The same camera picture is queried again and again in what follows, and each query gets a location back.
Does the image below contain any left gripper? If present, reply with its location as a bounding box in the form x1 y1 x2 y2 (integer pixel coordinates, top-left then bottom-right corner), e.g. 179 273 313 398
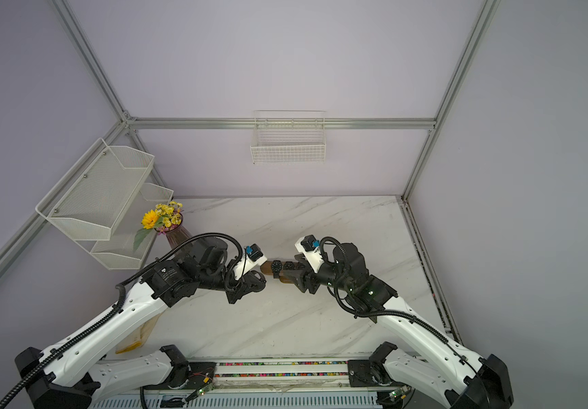
199 260 264 304

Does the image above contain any wooden watch stand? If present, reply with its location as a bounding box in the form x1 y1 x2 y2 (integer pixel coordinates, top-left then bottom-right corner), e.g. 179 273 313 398
260 259 304 284

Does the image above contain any black watch dark dial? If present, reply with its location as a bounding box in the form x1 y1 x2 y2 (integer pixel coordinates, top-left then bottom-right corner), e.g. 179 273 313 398
271 260 283 279

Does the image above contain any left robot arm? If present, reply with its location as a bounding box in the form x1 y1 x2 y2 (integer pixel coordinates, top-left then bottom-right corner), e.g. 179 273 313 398
0 233 268 408

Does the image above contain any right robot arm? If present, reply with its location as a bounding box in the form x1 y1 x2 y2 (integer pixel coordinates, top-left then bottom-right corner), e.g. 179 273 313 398
295 235 514 408

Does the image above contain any purple glass vase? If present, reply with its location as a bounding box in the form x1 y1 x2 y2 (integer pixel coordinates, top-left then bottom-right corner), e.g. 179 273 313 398
164 225 192 249

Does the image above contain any yellow sunflower bouquet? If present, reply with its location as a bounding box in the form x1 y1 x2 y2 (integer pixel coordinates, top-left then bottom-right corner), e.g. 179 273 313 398
132 201 182 251

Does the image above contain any white two-tier mesh shelf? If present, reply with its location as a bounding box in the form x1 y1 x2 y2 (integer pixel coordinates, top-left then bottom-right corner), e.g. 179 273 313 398
36 139 174 270

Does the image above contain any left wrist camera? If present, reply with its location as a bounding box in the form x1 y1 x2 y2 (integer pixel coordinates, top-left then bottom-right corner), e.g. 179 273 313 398
233 244 268 281

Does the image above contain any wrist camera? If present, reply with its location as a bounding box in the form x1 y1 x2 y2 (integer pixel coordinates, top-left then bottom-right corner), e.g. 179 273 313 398
233 244 268 281
295 234 324 274

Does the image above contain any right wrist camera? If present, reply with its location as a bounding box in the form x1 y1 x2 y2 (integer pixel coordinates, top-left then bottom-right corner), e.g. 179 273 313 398
295 234 324 274

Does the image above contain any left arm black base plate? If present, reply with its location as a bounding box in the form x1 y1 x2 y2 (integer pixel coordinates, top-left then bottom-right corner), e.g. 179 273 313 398
165 361 217 390

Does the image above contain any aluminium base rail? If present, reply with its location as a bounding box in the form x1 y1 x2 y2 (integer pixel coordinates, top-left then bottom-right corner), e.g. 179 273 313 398
88 354 459 409

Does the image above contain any white wire wall basket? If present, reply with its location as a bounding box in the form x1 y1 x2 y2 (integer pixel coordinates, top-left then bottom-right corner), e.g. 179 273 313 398
251 110 326 165

